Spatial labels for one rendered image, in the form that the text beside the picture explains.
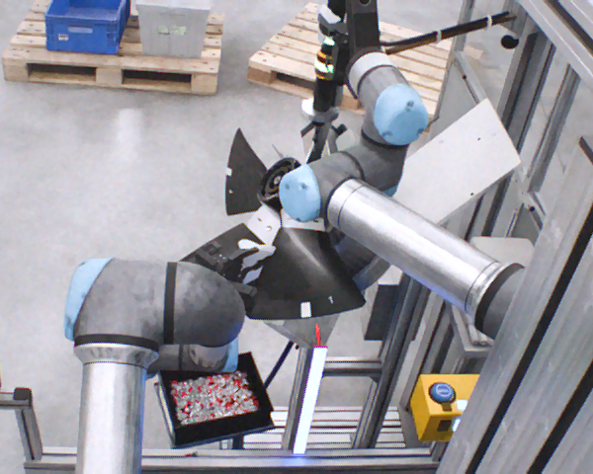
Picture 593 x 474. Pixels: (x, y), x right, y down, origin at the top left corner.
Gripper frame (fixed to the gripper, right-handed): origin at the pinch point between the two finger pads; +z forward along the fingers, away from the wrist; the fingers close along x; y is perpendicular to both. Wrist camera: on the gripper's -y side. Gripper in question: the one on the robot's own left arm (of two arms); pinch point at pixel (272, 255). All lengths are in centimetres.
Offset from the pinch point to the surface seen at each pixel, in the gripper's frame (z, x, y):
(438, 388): 9.4, 13.7, -37.7
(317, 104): 10.1, -29.9, 0.4
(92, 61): 105, 76, 269
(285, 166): 16.5, -7.4, 15.2
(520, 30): 69, -34, -4
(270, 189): 11.4, -4.1, 14.0
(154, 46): 137, 71, 255
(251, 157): 21.4, 0.0, 32.3
